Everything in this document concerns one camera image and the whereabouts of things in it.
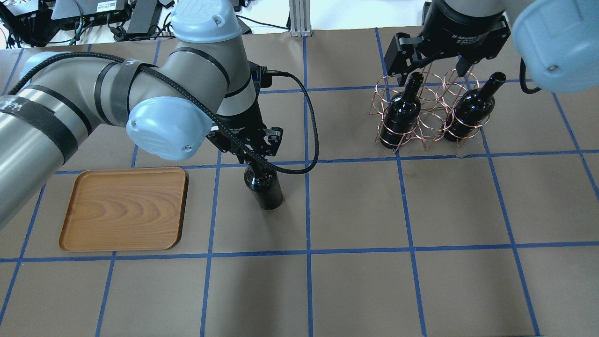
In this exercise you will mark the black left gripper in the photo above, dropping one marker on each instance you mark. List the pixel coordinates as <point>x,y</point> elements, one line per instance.
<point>241,130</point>

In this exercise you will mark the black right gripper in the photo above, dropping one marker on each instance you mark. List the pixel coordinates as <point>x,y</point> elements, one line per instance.
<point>461,33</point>

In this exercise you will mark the dark wine bottle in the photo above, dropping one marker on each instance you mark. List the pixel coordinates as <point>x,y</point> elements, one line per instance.
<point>263,183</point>
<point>400,119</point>
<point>473,108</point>

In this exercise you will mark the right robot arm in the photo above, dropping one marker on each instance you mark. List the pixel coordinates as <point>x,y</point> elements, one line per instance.
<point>558,40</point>

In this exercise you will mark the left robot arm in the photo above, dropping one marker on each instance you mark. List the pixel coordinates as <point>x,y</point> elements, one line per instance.
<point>205,90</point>

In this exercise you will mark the wooden tray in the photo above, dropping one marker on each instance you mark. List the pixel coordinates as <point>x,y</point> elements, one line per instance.
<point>139,209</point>

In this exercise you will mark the copper wire wine basket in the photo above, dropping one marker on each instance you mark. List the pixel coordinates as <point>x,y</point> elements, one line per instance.
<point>438,94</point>

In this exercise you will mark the aluminium frame post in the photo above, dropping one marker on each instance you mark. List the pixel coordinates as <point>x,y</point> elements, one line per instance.
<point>299,15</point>

